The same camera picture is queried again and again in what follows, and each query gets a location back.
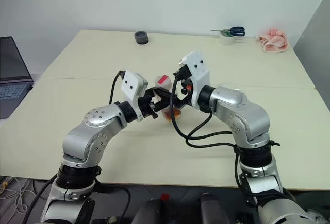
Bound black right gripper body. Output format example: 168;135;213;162
173;63;194;106

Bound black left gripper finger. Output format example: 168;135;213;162
148;86;182;105
152;99;173;113

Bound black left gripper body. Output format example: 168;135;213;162
138;89;161;119

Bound clear bottle with orange drink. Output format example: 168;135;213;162
154;74;183;124

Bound white tape roll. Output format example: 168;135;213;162
219;30;235;46

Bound black round tape roll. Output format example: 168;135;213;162
134;30;150;46

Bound pink cloth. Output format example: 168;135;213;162
256;27;288;53

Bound small dark rounded shape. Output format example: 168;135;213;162
199;192;228;224

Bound grey upright panel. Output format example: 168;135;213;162
293;0;330;91

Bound grey open laptop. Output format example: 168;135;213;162
0;36;35;120

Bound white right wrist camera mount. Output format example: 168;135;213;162
180;50;211;110

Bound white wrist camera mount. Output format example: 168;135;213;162
180;50;211;110
120;70;149;122

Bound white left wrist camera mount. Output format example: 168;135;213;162
120;70;149;122

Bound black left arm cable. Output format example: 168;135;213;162
109;70;127;105

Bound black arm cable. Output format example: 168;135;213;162
169;77;258;206
109;70;127;105

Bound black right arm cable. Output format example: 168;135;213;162
169;77;258;206

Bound blue handled scissors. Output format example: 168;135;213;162
210;26;246;38

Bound white cables bundle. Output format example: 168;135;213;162
0;175;29;212

